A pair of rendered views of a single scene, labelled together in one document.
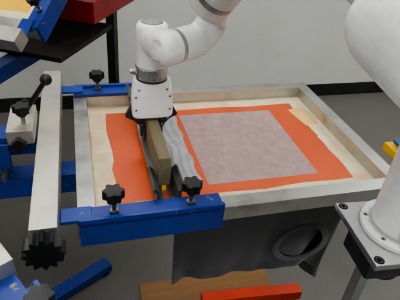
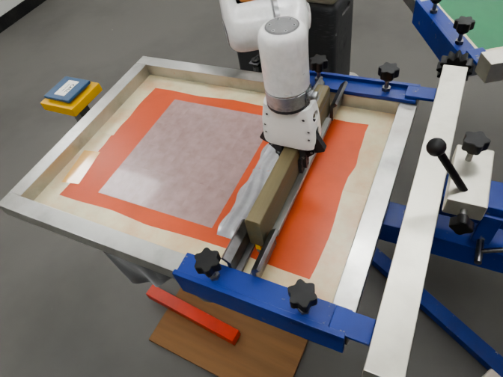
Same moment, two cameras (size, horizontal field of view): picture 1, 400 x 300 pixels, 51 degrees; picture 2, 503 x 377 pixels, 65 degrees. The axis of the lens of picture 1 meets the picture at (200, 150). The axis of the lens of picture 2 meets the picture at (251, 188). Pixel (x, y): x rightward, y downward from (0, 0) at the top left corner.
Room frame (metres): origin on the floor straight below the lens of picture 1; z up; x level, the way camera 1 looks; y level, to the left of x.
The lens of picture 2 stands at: (1.32, 0.50, 1.60)
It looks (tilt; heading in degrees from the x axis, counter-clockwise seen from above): 50 degrees down; 232
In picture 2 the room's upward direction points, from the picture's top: 13 degrees counter-clockwise
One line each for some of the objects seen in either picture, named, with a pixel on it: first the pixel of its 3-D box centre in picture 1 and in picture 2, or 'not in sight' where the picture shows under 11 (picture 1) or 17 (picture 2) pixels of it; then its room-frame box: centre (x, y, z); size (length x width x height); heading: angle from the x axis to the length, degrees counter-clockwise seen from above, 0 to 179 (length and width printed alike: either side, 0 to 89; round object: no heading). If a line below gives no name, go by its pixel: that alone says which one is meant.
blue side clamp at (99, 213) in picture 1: (153, 216); (350, 93); (0.65, 0.09, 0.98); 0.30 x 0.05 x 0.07; 108
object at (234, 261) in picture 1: (252, 234); not in sight; (0.83, -0.17, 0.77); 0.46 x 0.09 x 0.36; 108
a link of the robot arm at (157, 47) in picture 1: (159, 49); (287, 41); (0.89, 0.11, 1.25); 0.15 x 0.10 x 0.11; 48
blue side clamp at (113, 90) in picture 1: (124, 96); (259, 298); (1.17, 0.26, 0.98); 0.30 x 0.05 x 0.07; 108
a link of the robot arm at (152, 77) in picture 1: (149, 70); (291, 91); (0.92, 0.14, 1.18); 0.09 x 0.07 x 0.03; 108
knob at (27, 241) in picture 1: (44, 244); (453, 71); (0.51, 0.26, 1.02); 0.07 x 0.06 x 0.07; 108
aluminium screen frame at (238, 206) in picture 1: (221, 138); (212, 155); (0.98, -0.06, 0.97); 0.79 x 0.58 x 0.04; 108
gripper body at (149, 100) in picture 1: (151, 93); (290, 118); (0.92, 0.13, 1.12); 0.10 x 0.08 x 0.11; 108
